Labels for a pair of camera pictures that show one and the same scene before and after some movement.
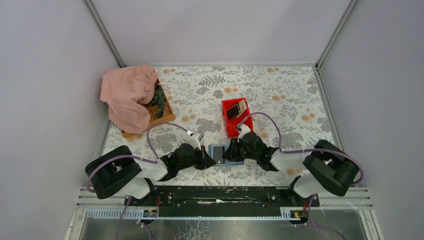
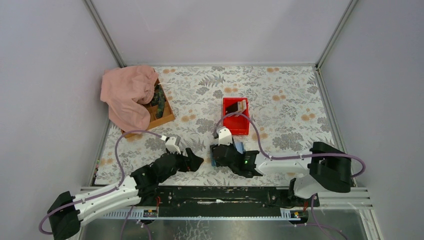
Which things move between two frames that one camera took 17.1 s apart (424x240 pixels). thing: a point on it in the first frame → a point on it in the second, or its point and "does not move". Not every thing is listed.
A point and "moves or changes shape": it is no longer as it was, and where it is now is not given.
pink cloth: x=123 y=89 does not move
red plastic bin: x=232 y=131 does not move
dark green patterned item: x=159 y=99 does not move
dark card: x=218 y=153 moves or changes shape
